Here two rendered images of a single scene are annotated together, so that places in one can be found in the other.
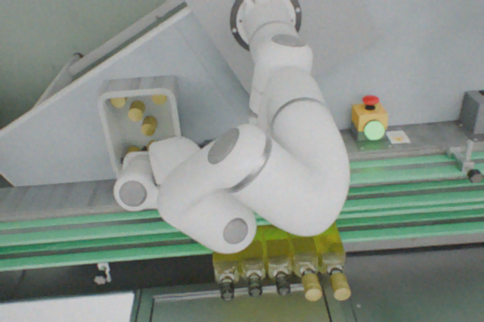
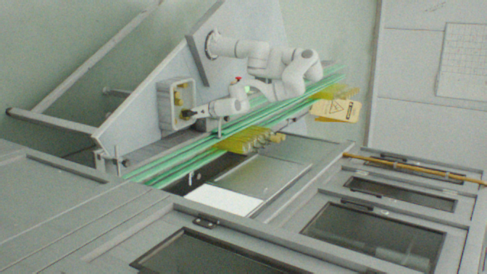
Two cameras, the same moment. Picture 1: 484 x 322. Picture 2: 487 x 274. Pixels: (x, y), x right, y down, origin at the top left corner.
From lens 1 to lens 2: 1.74 m
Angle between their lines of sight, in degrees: 53
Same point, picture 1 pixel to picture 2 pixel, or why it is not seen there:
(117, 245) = (185, 165)
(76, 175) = (140, 143)
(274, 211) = (319, 69)
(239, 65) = (206, 66)
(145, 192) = (240, 104)
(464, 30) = not seen: hidden behind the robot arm
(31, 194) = (130, 156)
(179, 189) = (300, 69)
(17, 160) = (116, 140)
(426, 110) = not seen: hidden behind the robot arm
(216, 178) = (312, 60)
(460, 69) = not seen: hidden behind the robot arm
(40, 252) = (158, 180)
